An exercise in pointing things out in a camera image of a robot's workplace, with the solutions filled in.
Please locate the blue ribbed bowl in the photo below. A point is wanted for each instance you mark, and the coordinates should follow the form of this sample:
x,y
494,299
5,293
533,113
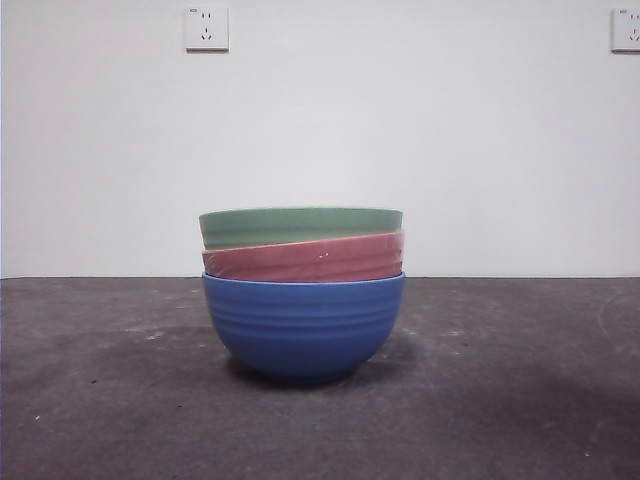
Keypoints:
x,y
305,330

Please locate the red ribbed bowl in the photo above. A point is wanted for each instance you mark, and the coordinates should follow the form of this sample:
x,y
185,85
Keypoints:
x,y
320,262

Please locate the green ribbed bowl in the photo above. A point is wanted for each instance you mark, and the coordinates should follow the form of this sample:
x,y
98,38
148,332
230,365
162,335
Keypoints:
x,y
300,227

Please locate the white wall socket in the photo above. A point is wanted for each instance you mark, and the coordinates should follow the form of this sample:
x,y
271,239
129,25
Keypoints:
x,y
207,29
627,30

